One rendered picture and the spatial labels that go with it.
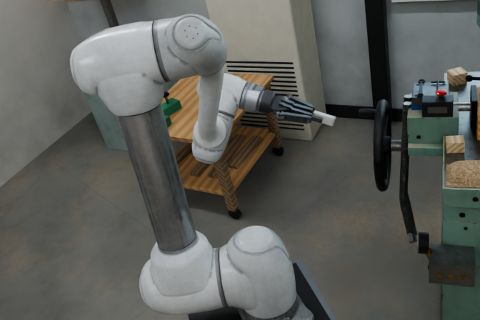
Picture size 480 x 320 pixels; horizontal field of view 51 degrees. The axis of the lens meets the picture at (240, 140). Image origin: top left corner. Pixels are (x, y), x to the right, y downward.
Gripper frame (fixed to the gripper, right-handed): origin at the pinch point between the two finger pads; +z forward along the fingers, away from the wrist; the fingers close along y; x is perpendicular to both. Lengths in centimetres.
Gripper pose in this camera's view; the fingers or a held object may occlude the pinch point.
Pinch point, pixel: (323, 118)
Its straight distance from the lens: 159.9
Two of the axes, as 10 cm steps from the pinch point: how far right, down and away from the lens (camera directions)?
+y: 3.1, -5.8, 7.5
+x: -1.2, 7.6, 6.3
